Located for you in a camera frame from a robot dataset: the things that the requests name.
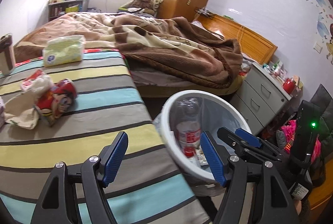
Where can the green tissue pack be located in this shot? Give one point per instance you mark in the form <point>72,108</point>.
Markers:
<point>64,50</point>

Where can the small beige medicine box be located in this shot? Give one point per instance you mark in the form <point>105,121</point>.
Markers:
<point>201,157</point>

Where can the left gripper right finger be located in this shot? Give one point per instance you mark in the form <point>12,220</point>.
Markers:
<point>271,200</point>

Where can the wooden headboard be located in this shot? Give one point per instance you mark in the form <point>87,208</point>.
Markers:
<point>251,43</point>

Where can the white tissue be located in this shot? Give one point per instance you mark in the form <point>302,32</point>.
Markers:
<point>40,85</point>

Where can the red drink can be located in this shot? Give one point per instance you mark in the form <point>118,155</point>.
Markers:
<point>55,102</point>

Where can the long purple white box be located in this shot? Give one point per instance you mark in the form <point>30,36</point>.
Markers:
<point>173,138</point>

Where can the striped table cloth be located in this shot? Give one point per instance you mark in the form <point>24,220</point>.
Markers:
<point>148,188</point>

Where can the cluttered shelf desk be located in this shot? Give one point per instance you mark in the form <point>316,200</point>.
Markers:
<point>57,8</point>

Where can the brown teddy bear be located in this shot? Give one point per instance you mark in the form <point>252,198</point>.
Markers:
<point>145,6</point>

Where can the brown fleece blanket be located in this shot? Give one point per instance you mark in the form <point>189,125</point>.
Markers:
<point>172,46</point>

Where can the brown white thermos cup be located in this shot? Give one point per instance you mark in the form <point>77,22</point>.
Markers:
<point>7,54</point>

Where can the white round trash bin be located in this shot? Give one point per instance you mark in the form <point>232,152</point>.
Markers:
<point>215,113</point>

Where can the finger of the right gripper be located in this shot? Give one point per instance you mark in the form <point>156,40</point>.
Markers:
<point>248,137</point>
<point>267,151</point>

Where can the right hand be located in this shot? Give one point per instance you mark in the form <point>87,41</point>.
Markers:
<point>303,210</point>

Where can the grey drawer cabinet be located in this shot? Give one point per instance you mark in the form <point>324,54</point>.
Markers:
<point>260,98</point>

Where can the clear plastic bottle red label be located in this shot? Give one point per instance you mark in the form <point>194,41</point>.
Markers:
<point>188,125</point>

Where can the pink clothes pile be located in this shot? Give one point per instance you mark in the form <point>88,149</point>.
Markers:
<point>285,137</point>

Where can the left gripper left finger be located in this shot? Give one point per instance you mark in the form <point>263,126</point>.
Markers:
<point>58,202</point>

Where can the red jar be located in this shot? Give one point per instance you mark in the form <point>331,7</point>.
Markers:
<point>289,85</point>

